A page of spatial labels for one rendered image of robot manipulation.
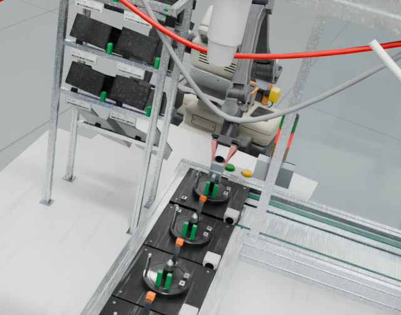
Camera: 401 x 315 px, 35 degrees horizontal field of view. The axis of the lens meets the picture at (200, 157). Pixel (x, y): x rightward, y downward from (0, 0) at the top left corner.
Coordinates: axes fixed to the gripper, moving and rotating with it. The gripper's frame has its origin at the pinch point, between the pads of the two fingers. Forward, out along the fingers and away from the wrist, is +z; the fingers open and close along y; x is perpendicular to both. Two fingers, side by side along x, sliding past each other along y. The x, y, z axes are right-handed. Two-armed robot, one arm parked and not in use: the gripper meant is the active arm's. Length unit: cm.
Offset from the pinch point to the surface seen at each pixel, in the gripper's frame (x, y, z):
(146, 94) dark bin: -28.3, -24.6, -10.0
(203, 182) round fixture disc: 8.1, -4.0, 7.6
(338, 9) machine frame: -141, 24, -5
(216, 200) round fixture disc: 1.8, 3.1, 12.7
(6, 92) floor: 210, -184, -28
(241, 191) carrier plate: 13.6, 9.6, 6.0
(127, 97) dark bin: -26.8, -30.4, -7.7
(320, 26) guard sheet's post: -51, 20, -37
